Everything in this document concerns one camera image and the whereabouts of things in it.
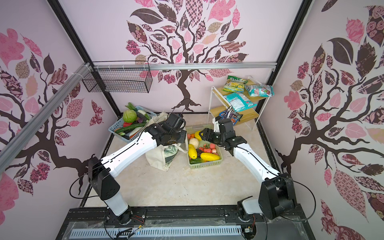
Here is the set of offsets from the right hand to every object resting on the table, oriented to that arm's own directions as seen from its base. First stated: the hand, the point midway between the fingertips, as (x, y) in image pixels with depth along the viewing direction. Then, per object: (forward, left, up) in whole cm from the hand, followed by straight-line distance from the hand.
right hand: (204, 132), depth 82 cm
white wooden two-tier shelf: (+13, -8, +10) cm, 19 cm away
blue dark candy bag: (+16, -20, -3) cm, 26 cm away
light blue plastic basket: (+21, +60, -14) cm, 65 cm away
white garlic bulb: (+4, +6, -15) cm, 17 cm away
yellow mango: (-5, +7, -11) cm, 14 cm away
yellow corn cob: (-8, -3, -13) cm, 16 cm away
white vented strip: (-44, +22, -20) cm, 53 cm away
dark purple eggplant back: (+27, +46, -13) cm, 55 cm away
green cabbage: (+22, +52, -9) cm, 57 cm away
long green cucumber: (+15, +52, -12) cm, 55 cm away
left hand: (-3, +12, 0) cm, 13 cm away
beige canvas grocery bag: (-11, +24, -7) cm, 27 cm away
